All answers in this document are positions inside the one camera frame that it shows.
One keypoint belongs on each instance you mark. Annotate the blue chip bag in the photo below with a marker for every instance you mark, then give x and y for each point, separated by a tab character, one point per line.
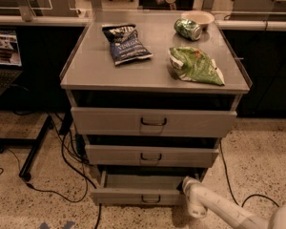
125	45

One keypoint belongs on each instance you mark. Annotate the green soda can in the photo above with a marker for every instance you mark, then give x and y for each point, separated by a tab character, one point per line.
188	28

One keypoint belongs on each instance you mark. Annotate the white bowl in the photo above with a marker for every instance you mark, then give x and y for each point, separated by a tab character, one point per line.
203	18

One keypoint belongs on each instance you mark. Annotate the open laptop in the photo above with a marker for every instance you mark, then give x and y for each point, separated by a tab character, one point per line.
10	59

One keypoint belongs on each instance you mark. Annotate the black laptop stand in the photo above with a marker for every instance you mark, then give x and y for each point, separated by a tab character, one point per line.
33	143

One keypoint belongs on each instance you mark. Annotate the grey metal drawer cabinet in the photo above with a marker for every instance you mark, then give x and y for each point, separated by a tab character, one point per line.
93	81

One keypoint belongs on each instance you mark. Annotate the green chip bag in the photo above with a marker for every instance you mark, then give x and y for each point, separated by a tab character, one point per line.
192	64

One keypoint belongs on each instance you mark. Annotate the grey drawer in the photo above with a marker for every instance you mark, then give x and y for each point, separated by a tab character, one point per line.
180	123
151	156
144	187

